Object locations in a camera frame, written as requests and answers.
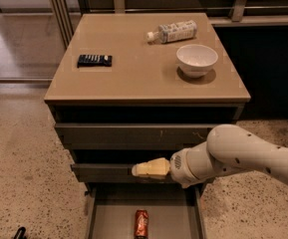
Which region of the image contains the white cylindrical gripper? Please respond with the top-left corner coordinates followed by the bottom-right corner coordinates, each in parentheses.
top-left (132, 142), bottom-right (215, 188)

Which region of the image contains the red coke can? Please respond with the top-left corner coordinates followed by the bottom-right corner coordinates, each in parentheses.
top-left (134, 209), bottom-right (148, 239)

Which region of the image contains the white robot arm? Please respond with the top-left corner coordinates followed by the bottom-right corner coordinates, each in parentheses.
top-left (132, 124), bottom-right (288, 188)

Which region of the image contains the open grey bottom drawer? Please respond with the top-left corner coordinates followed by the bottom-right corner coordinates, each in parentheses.
top-left (86, 183), bottom-right (207, 239)

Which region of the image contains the grey middle drawer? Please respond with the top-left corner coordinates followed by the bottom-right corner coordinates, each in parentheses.
top-left (71, 163), bottom-right (177, 183)

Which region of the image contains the grey drawer cabinet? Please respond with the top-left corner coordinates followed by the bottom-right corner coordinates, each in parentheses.
top-left (43, 12), bottom-right (251, 239)

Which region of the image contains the grey top drawer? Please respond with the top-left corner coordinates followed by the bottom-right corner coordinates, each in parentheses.
top-left (54, 121), bottom-right (239, 151)

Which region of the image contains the white bowl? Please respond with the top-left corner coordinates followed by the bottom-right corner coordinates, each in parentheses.
top-left (176, 44), bottom-right (218, 78)

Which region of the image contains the dark blue snack bar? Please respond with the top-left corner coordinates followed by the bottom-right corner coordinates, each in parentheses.
top-left (77, 55), bottom-right (113, 67)

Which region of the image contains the plastic bottle with label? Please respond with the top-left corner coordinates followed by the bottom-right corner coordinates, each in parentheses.
top-left (146, 20), bottom-right (197, 44)

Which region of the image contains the black object at floor edge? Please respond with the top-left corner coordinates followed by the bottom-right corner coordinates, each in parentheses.
top-left (13, 227), bottom-right (27, 239)

